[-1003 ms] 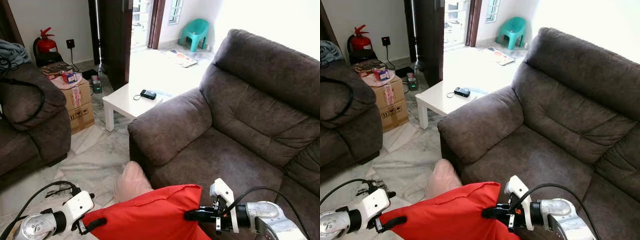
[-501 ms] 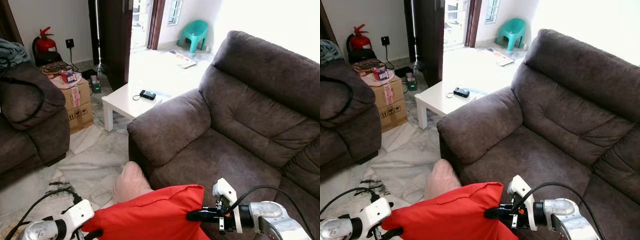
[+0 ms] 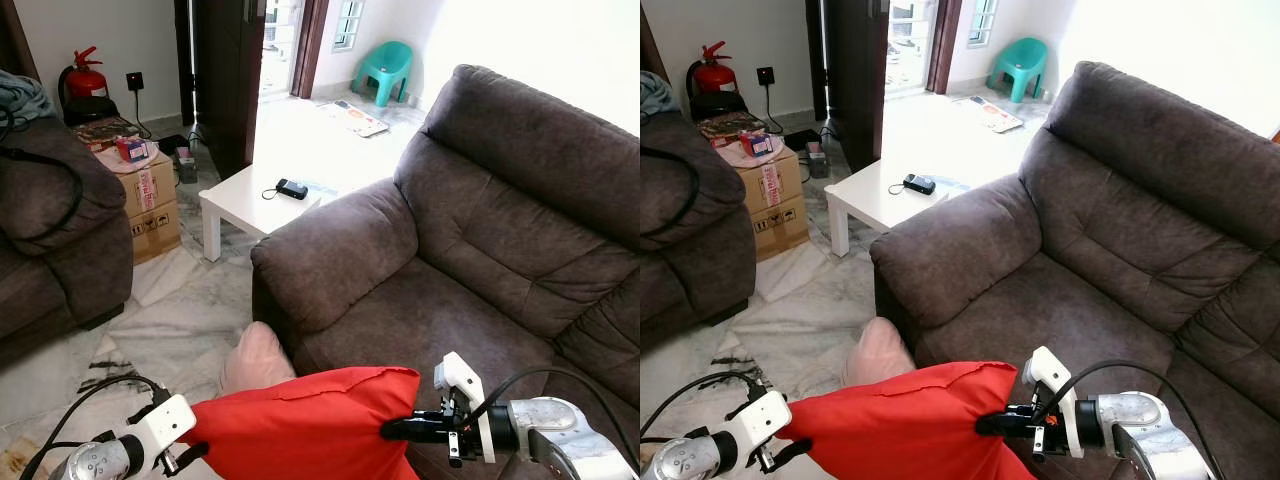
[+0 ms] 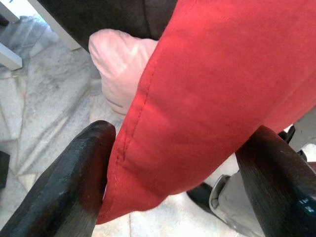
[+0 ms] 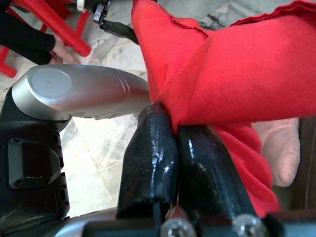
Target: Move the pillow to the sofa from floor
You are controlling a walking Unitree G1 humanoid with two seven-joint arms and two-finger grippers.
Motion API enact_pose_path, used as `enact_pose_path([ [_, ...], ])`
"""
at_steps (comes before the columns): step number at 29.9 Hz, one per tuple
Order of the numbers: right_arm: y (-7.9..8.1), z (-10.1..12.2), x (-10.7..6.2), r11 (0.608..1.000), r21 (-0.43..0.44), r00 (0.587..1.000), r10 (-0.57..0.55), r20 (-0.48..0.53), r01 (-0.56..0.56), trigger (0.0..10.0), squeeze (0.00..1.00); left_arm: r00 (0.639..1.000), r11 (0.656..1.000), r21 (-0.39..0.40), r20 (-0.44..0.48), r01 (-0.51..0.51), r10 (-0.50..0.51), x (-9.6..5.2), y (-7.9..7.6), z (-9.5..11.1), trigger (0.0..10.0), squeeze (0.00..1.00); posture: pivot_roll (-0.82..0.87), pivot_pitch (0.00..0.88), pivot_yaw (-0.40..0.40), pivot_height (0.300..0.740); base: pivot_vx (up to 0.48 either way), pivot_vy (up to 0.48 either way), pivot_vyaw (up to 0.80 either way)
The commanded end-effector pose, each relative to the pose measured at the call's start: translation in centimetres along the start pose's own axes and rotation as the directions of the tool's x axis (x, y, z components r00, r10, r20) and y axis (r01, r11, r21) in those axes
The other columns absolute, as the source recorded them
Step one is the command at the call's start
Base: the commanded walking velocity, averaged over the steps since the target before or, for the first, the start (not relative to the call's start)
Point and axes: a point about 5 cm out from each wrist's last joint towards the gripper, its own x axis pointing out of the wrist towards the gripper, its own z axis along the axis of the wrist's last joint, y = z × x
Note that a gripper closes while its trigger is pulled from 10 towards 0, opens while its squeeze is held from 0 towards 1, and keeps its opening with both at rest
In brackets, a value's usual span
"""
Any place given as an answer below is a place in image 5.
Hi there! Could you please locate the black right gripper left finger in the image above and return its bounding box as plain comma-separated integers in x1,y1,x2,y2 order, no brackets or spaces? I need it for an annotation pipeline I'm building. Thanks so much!
115,101,180,219

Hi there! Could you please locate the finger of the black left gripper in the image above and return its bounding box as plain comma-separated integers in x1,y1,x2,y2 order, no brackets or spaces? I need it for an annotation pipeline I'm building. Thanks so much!
100,19,140,46

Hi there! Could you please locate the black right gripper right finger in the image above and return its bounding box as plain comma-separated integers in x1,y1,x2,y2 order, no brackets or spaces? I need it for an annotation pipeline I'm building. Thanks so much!
176,123,257,223

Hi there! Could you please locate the red pillow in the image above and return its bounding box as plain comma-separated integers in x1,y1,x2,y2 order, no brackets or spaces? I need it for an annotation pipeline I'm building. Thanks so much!
130,0,316,219

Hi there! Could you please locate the grey fabric sofa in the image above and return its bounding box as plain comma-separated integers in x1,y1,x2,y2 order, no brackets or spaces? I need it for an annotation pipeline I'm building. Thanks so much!
297,116,316,213

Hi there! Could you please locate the person's bare hand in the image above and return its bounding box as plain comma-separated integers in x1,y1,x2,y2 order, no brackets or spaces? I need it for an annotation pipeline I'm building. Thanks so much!
50,36,80,65

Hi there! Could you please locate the red plastic stool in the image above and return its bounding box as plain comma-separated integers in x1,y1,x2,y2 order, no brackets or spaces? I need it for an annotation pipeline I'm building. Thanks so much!
0,0,92,79

